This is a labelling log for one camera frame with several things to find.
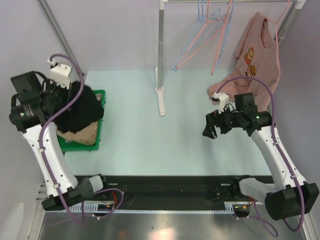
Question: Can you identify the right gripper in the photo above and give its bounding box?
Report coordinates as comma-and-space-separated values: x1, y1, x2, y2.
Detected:
202, 103, 243, 139

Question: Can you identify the black t-shirt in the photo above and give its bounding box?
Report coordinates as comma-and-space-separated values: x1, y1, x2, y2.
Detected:
53, 81, 104, 133

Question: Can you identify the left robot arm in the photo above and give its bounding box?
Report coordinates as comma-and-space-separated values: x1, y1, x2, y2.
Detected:
9, 71, 111, 211

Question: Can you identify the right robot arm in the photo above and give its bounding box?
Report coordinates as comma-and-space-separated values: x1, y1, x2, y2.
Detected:
202, 92, 320, 221

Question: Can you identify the pink mario t-shirt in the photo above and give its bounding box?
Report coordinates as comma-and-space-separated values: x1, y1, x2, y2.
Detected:
207, 12, 281, 112

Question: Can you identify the pink hanger holding shirt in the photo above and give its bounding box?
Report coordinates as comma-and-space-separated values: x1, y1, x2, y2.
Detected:
266, 0, 291, 43

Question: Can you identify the green plastic bin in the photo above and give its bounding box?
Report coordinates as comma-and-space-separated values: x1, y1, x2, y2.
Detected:
57, 89, 106, 152

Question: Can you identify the beige garment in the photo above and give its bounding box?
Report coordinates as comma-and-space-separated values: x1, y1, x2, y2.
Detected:
56, 94, 101, 146

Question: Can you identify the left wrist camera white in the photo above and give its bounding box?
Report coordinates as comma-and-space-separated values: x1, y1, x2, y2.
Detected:
47, 59, 72, 90

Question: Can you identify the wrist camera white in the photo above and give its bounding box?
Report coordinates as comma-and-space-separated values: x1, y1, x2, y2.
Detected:
47, 59, 72, 90
211, 92, 229, 114

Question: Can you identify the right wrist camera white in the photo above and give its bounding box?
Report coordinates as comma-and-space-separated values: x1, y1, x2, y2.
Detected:
211, 92, 229, 114

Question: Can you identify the pink wire hanger middle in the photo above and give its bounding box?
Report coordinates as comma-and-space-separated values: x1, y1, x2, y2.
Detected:
210, 0, 235, 76

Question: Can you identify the pink wire hanger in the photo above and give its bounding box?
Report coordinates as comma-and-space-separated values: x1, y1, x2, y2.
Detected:
170, 0, 236, 75
210, 0, 235, 76

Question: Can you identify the aluminium corner post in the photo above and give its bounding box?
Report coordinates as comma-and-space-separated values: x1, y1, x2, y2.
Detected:
36, 0, 78, 64

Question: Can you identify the blue wire hanger left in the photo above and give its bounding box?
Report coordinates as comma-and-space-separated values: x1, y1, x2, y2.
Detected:
170, 0, 225, 72

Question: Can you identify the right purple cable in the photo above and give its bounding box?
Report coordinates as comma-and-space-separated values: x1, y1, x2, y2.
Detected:
216, 76, 308, 237

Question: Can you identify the purple cable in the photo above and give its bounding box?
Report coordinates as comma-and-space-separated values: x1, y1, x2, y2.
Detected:
39, 53, 125, 226
216, 76, 308, 237

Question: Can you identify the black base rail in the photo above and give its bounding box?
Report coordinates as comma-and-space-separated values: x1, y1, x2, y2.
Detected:
105, 175, 249, 211

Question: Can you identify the pink wire hanger left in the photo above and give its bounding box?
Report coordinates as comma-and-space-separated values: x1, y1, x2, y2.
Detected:
170, 0, 236, 75

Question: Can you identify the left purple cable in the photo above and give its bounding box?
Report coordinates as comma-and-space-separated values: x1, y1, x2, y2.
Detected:
39, 53, 125, 226

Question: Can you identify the white cable duct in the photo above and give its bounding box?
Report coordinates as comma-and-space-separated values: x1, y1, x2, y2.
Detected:
84, 201, 235, 215

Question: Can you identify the clothes rack metal frame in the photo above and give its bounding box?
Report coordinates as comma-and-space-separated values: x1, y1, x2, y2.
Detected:
154, 0, 306, 116

